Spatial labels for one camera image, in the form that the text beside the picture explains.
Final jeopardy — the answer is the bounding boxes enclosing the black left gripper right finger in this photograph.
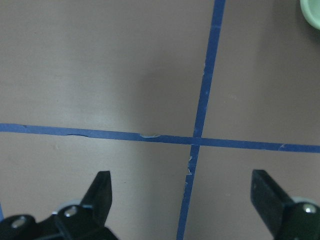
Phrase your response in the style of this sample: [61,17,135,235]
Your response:
[250,169,320,240]

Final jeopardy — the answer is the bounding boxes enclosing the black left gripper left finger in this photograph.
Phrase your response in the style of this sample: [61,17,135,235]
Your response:
[0,171,118,240]

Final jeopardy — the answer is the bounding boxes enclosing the light green tray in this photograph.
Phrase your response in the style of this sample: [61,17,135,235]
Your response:
[300,0,320,30]

